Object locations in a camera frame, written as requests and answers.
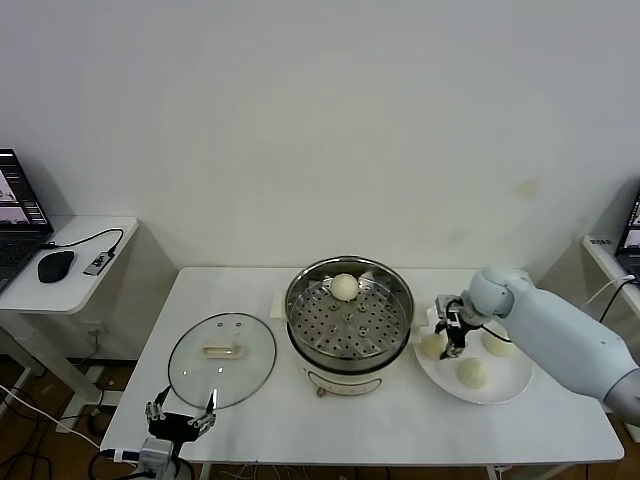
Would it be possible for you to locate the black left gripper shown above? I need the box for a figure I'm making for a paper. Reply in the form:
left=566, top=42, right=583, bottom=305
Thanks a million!
left=144, top=385, right=220, bottom=444

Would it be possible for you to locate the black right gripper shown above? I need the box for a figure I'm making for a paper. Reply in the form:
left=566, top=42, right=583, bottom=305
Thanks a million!
left=433, top=319, right=471, bottom=362

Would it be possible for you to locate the white steamed baozi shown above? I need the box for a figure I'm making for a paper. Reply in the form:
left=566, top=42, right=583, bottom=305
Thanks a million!
left=457, top=357, right=493, bottom=390
left=329, top=272, right=360, bottom=303
left=421, top=333, right=447, bottom=361
left=482, top=327, right=516, bottom=359

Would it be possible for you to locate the round glass pot lid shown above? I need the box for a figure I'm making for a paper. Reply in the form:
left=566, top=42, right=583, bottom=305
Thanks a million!
left=167, top=312, right=278, bottom=411

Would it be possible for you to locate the stainless steel steamer basket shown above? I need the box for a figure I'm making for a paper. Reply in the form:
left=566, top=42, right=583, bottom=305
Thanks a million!
left=270, top=255, right=430, bottom=369

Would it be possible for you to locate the round white plate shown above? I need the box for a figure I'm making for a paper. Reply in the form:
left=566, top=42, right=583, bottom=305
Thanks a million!
left=412, top=299, right=534, bottom=406

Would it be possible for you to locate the cream electric cooker base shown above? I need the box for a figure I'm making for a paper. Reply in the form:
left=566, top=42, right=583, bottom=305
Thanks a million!
left=285, top=319, right=425, bottom=400

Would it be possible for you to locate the silver usb hub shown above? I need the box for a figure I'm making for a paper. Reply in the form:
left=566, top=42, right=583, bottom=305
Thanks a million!
left=82, top=252, right=114, bottom=277

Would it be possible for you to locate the black computer mouse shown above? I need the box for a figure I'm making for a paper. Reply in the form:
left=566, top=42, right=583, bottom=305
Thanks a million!
left=37, top=249, right=76, bottom=284

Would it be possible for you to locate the black laptop with mouse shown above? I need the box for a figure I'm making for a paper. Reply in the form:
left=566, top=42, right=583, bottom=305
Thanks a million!
left=0, top=147, right=55, bottom=296

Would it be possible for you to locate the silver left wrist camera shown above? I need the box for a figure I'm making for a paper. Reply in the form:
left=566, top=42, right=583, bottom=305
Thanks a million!
left=138, top=438, right=174, bottom=474

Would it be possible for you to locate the white floor power cable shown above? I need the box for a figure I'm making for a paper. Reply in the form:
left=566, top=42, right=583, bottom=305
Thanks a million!
left=0, top=384, right=104, bottom=446

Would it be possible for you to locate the white loose cable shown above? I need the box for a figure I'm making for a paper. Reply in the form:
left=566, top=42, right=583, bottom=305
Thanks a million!
left=584, top=276, right=637, bottom=306

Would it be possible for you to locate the black power cable with adapter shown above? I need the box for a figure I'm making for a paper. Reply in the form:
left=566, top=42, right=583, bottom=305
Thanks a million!
left=598, top=279, right=634, bottom=324

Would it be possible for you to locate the black usb cable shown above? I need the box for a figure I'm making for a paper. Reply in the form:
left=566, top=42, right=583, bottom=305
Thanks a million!
left=43, top=227, right=125, bottom=257

